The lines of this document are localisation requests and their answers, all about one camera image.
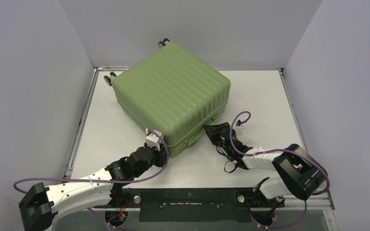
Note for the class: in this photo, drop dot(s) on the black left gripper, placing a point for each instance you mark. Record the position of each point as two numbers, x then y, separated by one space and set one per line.
162 155

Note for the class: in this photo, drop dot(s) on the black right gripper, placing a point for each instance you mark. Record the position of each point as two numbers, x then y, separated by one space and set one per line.
218 134

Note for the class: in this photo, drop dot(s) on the green suitcase with blue lining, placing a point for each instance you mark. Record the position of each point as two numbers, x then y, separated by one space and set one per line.
174 92

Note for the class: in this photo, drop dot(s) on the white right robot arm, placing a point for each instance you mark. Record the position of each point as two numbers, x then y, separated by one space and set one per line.
299 174

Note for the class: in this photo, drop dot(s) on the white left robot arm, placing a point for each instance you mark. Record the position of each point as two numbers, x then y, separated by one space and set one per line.
42 204

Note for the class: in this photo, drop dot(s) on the middle left suitcase wheel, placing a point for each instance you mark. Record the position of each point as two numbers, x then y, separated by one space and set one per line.
110 78

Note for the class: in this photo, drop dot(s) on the suitcase wheel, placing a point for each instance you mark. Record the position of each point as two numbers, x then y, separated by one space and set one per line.
163 43
110 78

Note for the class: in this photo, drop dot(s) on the far left suitcase wheel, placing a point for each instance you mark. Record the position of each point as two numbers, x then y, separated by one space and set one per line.
163 43

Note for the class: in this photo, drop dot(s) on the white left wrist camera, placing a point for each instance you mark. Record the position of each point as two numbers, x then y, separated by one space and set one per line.
154 138

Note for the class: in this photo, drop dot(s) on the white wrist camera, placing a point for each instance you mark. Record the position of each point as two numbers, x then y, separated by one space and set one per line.
154 138
239 124

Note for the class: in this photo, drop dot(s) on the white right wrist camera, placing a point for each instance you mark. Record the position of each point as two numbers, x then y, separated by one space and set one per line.
239 124

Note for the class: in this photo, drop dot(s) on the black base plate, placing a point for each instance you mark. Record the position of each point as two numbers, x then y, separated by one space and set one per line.
196 204

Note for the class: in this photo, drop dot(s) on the aluminium frame rail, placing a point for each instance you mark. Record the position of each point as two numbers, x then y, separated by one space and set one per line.
315 202

